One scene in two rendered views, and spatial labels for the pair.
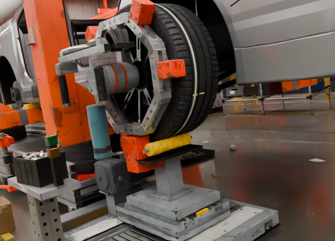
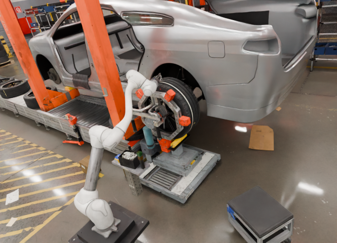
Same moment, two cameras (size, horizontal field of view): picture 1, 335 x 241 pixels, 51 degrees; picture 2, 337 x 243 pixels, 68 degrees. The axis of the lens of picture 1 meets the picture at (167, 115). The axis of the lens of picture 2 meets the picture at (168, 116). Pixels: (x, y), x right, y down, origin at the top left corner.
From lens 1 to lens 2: 1.48 m
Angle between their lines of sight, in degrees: 23
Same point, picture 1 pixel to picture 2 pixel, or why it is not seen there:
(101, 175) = (145, 148)
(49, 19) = (114, 84)
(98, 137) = (149, 141)
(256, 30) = (216, 99)
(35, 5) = (108, 80)
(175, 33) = (184, 104)
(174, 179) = (179, 149)
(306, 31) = (237, 107)
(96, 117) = (148, 133)
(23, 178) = (124, 164)
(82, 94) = not seen: hidden behind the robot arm
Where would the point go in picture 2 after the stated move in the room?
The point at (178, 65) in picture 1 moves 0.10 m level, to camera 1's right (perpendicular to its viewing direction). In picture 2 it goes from (188, 120) to (197, 118)
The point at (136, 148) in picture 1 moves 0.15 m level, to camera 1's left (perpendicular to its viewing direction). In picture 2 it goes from (167, 144) to (153, 147)
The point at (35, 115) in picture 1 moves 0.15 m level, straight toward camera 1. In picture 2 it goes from (74, 93) to (76, 96)
